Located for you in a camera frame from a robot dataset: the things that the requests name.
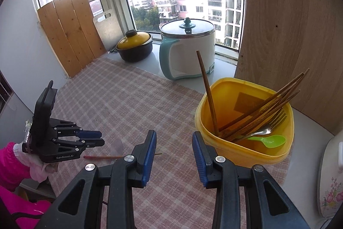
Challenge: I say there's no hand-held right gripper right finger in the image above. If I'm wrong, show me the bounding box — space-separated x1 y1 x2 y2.
192 131 311 229

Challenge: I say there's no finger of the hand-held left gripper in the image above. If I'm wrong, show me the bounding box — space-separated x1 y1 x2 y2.
52 137 105 155
50 119 103 140

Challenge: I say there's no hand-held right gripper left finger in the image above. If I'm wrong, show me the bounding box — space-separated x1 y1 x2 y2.
35 130 158 229

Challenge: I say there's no yellow plastic container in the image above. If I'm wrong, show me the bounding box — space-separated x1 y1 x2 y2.
195 77 295 168

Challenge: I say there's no metal fork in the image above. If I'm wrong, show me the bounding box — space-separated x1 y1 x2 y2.
236 108 288 140

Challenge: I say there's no green plastic spoon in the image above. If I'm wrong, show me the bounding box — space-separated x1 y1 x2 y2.
242 135 287 148

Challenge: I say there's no bundle of wooden chopsticks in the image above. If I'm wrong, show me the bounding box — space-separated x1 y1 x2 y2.
218 68 310 133

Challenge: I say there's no person's left forearm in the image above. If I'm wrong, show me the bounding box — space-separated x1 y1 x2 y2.
0 142 34 192

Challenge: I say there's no person's left hand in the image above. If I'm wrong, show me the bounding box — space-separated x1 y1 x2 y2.
29 158 58 183

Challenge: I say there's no pink plaid tablecloth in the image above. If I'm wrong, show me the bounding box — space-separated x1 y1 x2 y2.
45 57 292 229

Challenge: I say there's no person's pink clothing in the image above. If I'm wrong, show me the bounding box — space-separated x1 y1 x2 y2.
0 186 53 229

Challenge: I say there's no black clay pot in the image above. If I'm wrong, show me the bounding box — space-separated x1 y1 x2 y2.
115 40 154 62

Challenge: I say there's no orange wooden plank panel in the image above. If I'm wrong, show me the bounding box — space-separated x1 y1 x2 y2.
37 0 107 79

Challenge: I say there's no white teal electric pot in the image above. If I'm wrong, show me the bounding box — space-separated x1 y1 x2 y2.
159 30 216 81

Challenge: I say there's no grey cutting board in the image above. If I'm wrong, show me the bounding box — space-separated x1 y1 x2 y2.
93 9 124 52

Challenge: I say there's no yellow pot lid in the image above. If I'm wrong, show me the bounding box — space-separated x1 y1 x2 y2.
117 30 153 50

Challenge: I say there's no glass lid teal knob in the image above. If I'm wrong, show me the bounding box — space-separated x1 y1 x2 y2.
160 18 215 40

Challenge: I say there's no floral white slow cooker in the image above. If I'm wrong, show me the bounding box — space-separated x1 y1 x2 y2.
317 135 343 219

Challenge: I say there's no large light wooden board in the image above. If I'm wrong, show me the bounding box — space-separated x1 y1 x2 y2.
234 0 343 135

